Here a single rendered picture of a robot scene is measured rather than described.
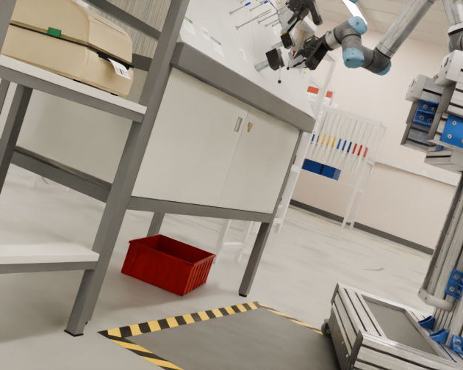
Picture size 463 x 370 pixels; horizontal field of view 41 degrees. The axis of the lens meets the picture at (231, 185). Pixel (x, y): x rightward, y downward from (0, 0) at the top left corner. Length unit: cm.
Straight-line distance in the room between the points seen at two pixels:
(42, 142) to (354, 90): 933
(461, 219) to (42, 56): 144
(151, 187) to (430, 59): 932
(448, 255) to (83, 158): 125
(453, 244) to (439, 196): 834
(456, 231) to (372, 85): 886
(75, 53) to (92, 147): 42
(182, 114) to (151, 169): 20
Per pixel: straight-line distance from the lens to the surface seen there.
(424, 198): 1061
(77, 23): 158
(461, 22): 272
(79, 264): 170
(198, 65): 187
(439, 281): 227
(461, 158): 213
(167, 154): 193
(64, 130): 198
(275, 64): 227
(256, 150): 246
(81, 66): 154
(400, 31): 245
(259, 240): 283
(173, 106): 188
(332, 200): 1089
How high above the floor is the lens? 63
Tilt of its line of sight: 3 degrees down
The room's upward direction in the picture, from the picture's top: 18 degrees clockwise
